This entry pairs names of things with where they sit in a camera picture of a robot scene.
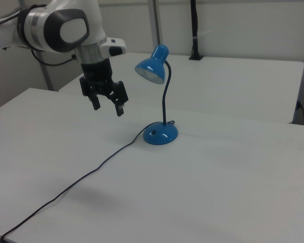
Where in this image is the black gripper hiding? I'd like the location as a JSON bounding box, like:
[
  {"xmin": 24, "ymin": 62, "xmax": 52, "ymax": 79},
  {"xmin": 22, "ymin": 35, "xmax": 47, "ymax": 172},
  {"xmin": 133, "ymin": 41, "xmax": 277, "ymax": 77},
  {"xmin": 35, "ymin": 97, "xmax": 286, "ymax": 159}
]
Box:
[{"xmin": 79, "ymin": 59, "xmax": 130, "ymax": 117}]

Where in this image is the blue desk lamp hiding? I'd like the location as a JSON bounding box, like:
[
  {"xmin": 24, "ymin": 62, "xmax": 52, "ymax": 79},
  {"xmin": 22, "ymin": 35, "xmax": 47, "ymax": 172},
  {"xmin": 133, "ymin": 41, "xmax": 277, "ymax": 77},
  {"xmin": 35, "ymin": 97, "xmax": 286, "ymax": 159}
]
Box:
[{"xmin": 134, "ymin": 44, "xmax": 179, "ymax": 146}]

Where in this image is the black pole with clamp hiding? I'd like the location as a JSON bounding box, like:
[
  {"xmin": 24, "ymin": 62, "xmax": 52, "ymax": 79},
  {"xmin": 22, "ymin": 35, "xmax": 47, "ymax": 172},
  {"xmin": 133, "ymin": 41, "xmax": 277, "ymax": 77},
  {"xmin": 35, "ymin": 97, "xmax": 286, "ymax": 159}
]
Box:
[{"xmin": 188, "ymin": 0, "xmax": 204, "ymax": 61}]

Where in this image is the grey partition frame post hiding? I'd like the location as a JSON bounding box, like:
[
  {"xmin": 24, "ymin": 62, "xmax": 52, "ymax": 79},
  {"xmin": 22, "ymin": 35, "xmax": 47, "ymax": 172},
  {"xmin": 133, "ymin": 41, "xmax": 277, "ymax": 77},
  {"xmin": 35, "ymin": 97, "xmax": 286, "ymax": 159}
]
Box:
[
  {"xmin": 39, "ymin": 61, "xmax": 54, "ymax": 92},
  {"xmin": 148, "ymin": 0, "xmax": 161, "ymax": 53}
]

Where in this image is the black lamp power cable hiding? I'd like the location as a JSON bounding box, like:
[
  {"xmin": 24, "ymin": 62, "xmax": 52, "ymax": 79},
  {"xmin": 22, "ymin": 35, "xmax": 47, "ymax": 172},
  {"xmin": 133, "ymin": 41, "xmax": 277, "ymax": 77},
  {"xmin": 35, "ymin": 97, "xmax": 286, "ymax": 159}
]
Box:
[{"xmin": 1, "ymin": 120, "xmax": 176, "ymax": 240}]

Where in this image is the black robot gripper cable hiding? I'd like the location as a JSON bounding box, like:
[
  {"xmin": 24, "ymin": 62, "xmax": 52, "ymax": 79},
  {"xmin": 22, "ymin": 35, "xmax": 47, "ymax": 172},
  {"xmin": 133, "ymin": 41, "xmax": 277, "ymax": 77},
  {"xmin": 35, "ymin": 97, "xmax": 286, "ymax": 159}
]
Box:
[{"xmin": 30, "ymin": 48, "xmax": 77, "ymax": 67}]

